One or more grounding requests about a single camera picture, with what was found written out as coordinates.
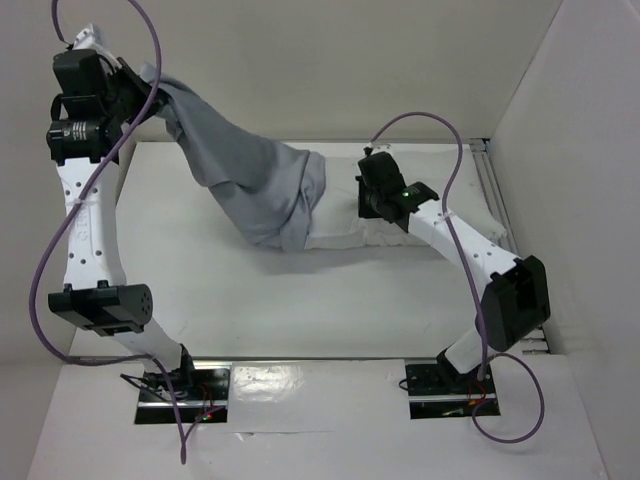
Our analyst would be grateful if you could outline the white pillow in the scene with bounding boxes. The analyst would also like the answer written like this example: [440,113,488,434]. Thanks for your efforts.
[302,144,506,251]

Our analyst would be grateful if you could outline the grey pillowcase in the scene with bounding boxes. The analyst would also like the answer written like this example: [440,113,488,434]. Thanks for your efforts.
[157,74,326,252]

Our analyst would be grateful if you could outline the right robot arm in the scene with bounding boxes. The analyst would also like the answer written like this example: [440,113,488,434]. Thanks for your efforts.
[356,148,551,392]

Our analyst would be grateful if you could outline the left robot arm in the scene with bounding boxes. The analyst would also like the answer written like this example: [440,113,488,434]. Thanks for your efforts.
[47,49,198,399]

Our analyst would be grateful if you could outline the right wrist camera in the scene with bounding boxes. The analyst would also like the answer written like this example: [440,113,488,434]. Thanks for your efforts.
[363,142,392,156]

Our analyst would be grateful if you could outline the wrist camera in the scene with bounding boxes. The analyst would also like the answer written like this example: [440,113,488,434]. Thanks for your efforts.
[363,142,392,156]
[71,23,113,57]

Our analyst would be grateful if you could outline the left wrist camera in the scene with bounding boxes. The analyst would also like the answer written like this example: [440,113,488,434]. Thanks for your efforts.
[71,23,113,57]

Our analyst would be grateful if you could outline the aluminium frame rail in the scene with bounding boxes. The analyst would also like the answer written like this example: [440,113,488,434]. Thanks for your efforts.
[469,138,518,253]

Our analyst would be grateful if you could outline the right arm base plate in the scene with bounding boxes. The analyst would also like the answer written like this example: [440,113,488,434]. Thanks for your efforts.
[398,360,500,420]

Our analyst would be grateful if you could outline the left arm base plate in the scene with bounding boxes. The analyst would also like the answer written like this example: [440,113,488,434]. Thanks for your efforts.
[130,364,231,425]

